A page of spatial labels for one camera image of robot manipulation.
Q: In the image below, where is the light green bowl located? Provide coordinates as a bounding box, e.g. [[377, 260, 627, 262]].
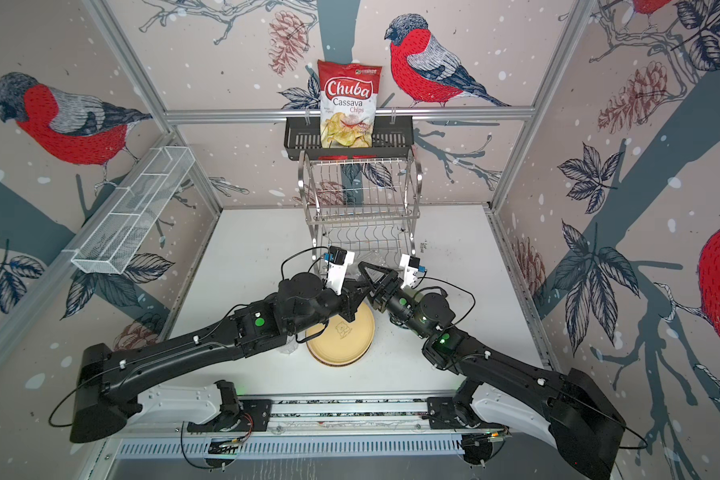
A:
[[389, 312, 408, 329]]

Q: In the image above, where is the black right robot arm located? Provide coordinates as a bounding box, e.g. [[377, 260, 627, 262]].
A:
[[358, 261, 626, 479]]

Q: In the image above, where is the horizontal aluminium frame bar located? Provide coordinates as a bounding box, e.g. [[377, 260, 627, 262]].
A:
[[164, 105, 536, 126]]

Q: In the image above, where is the silver two-tier dish rack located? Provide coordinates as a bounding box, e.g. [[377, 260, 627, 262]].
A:
[[297, 148, 423, 268]]

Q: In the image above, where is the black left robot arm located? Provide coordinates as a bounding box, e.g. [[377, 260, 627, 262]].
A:
[[70, 272, 370, 444]]

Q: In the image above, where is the black wall shelf basket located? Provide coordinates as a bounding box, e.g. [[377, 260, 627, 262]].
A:
[[284, 114, 414, 160]]

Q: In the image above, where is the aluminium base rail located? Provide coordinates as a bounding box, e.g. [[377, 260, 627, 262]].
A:
[[103, 388, 581, 469]]

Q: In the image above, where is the aluminium frame corner post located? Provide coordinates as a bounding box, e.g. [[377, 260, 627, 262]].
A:
[[82, 0, 223, 216]]

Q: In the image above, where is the red Chuba chips bag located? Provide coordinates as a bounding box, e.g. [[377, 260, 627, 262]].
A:
[[317, 60, 382, 148]]

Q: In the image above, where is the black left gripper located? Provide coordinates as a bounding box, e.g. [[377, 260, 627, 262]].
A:
[[288, 276, 370, 335]]

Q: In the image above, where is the yellow plate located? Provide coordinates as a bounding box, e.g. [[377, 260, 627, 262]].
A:
[[307, 303, 376, 367]]

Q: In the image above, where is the white wire mesh basket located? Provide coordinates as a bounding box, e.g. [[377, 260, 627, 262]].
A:
[[71, 146, 195, 274]]

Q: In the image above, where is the clear drinking glass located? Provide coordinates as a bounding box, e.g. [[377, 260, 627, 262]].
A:
[[278, 336, 299, 355]]

